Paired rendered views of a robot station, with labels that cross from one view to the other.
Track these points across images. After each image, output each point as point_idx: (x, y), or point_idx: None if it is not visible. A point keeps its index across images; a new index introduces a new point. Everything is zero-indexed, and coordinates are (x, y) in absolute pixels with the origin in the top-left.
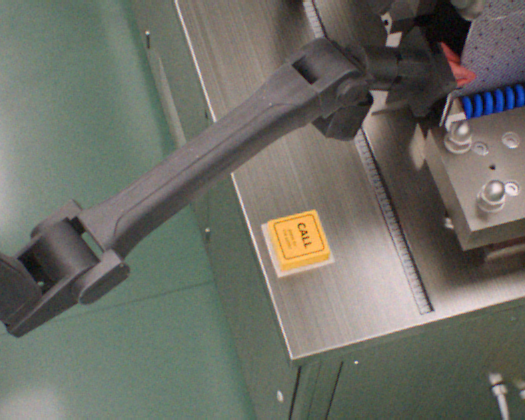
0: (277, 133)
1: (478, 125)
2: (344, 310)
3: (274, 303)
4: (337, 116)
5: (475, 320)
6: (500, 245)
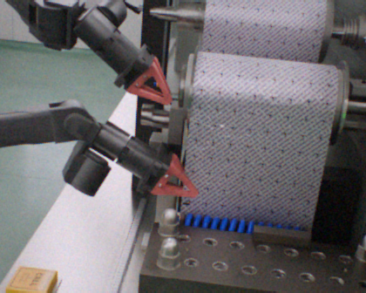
0: (14, 135)
1: (191, 229)
2: None
3: None
4: (75, 163)
5: None
6: None
